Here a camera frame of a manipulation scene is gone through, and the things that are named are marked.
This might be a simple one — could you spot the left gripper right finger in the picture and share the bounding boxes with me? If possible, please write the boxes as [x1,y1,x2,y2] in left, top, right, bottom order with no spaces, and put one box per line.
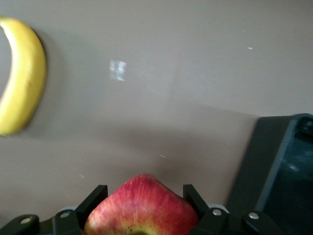
[182,184,285,235]

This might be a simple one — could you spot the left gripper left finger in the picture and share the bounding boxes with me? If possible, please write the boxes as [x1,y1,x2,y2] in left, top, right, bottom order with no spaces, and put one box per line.
[0,184,109,235]

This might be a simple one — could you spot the red apple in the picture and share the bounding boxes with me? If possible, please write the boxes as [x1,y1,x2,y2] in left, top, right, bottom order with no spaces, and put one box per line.
[83,173,200,235]

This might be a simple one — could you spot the yellow banana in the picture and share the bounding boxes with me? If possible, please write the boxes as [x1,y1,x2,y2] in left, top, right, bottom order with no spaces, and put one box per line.
[0,15,47,137]

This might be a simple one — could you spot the black plastic box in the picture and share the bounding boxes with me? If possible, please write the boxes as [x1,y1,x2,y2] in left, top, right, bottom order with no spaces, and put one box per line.
[226,113,313,235]

